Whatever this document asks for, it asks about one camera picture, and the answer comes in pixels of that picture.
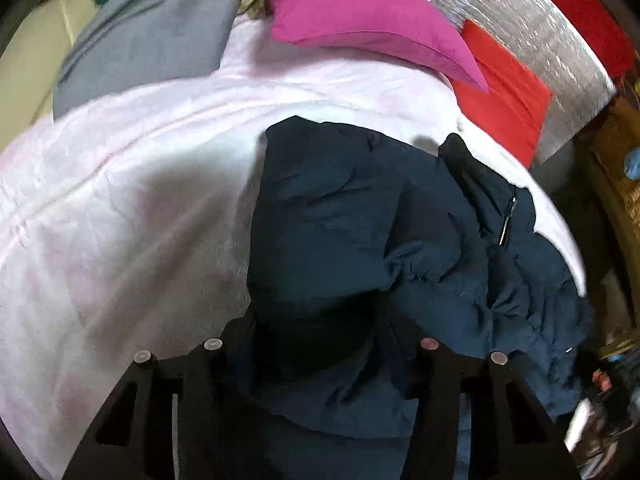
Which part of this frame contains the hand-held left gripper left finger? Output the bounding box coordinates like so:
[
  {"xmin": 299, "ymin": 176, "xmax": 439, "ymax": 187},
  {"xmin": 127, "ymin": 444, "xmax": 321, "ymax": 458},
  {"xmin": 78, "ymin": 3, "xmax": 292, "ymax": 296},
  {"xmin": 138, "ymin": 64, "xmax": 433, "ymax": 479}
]
[{"xmin": 61, "ymin": 311, "xmax": 261, "ymax": 480}]

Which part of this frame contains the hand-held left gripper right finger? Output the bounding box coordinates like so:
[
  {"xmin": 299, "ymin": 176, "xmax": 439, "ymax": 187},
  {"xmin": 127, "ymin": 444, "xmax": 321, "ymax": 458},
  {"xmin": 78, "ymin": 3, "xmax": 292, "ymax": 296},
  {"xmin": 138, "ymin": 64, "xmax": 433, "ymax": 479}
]
[{"xmin": 400, "ymin": 320, "xmax": 583, "ymax": 480}]

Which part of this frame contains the navy blue padded jacket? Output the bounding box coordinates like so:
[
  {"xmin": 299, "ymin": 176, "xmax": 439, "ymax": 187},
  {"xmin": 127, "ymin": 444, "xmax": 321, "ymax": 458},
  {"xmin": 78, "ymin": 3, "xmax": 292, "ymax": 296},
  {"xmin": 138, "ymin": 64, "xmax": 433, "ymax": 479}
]
[{"xmin": 227, "ymin": 116, "xmax": 596, "ymax": 480}]

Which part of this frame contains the pale pink blanket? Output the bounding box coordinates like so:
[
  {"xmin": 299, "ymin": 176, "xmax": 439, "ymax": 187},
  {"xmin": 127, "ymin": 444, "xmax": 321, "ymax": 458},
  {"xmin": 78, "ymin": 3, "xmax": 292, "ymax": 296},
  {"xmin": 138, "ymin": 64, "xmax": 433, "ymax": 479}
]
[{"xmin": 0, "ymin": 14, "xmax": 588, "ymax": 478}]

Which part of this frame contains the wicker basket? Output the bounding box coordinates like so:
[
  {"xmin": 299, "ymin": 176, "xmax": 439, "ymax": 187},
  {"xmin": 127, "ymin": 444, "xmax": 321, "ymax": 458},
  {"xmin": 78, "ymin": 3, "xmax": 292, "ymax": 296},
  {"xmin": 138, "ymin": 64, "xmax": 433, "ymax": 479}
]
[{"xmin": 582, "ymin": 97, "xmax": 640, "ymax": 276}]

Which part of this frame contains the red pillow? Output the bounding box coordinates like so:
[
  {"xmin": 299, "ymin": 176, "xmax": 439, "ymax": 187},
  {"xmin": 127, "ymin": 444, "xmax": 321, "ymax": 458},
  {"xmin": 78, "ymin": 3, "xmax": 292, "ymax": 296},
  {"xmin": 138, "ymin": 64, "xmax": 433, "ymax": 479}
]
[{"xmin": 452, "ymin": 20, "xmax": 552, "ymax": 167}]

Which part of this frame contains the grey garment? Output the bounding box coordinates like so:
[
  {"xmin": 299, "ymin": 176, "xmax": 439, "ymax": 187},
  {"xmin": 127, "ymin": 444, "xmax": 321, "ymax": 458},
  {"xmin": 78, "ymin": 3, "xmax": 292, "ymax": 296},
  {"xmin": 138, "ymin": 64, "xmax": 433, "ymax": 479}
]
[{"xmin": 52, "ymin": 0, "xmax": 251, "ymax": 121}]

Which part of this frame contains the magenta pillow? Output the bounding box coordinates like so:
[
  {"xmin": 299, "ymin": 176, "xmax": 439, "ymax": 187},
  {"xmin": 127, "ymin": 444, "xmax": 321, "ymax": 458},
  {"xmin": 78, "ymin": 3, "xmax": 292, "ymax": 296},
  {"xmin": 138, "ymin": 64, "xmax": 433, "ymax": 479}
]
[{"xmin": 250, "ymin": 0, "xmax": 490, "ymax": 93}]

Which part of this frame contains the silver foil insulation mat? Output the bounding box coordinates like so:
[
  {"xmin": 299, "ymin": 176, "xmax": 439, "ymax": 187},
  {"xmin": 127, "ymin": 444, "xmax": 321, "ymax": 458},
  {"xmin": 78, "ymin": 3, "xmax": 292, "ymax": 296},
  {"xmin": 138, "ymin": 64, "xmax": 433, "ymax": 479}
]
[{"xmin": 372, "ymin": 0, "xmax": 618, "ymax": 163}]

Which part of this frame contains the cream leather sofa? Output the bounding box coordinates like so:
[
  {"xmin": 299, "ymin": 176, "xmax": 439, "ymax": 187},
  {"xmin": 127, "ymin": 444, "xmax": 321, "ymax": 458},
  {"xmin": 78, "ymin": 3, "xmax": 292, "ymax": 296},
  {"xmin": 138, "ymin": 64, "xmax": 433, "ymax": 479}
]
[{"xmin": 0, "ymin": 0, "xmax": 101, "ymax": 126}]

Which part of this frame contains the red cloth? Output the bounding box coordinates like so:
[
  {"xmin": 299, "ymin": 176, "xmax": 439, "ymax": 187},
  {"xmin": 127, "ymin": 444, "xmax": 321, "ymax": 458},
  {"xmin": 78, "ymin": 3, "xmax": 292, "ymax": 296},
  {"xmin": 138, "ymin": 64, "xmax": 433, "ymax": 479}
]
[{"xmin": 510, "ymin": 0, "xmax": 637, "ymax": 78}]

